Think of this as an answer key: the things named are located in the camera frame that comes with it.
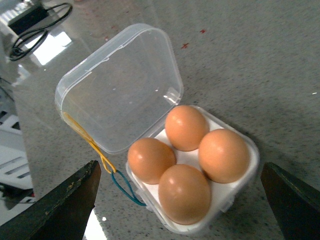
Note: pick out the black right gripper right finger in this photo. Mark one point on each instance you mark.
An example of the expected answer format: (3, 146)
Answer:
(294, 203)

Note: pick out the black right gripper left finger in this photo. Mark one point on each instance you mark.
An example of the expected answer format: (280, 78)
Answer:
(62, 214)

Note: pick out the brown top egg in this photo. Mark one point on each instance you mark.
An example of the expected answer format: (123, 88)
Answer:
(184, 194)

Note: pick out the brown egg box right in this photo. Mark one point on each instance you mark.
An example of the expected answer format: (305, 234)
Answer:
(223, 155)

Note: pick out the brown egg box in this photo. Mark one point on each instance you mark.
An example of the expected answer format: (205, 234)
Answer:
(148, 158)
(185, 126)
(223, 155)

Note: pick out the brown egg box left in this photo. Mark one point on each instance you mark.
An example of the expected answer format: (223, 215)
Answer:
(148, 158)

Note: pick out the clear plastic egg box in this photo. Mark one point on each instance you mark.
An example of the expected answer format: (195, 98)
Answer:
(123, 92)

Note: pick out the brown egg box back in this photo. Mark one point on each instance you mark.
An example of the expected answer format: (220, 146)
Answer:
(185, 126)

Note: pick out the yellow rubber band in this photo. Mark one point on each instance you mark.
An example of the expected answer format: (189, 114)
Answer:
(108, 166)

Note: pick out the black power adapter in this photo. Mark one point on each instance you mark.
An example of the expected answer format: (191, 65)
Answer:
(27, 19)

